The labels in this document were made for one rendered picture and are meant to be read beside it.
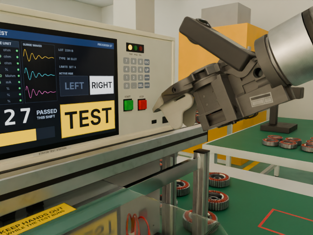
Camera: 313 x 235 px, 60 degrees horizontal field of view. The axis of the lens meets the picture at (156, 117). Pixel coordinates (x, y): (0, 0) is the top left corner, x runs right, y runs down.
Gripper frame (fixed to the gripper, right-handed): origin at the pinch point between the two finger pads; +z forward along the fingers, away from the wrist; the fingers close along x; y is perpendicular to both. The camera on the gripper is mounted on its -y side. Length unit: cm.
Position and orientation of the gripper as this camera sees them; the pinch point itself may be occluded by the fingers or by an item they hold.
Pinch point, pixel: (158, 104)
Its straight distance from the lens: 46.1
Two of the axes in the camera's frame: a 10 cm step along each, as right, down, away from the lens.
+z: -7.0, 3.3, 6.3
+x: 6.4, -1.1, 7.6
